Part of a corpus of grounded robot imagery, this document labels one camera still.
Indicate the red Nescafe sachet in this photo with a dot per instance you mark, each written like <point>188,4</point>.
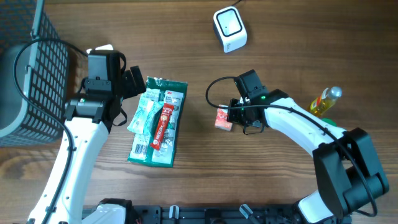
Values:
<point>165,115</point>

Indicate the green lid jar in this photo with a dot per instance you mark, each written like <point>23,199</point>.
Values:
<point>329,121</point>

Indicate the yellow Vim dish soap bottle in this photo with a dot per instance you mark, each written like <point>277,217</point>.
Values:
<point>325,101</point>

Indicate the white barcode scanner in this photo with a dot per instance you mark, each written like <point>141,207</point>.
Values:
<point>229,29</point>

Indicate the orange Kleenex tissue pack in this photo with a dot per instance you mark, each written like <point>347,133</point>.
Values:
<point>221,121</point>

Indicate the dark grey mesh basket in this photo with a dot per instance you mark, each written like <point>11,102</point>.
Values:
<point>34,75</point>

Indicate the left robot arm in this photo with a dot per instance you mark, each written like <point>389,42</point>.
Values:
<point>89,117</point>

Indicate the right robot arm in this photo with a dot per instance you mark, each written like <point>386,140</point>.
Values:
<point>348,171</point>

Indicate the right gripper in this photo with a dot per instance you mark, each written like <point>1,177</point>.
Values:
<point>233,117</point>

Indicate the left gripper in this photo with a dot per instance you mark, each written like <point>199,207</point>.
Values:
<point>134,82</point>

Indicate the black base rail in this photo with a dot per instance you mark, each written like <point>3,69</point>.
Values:
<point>191,215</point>

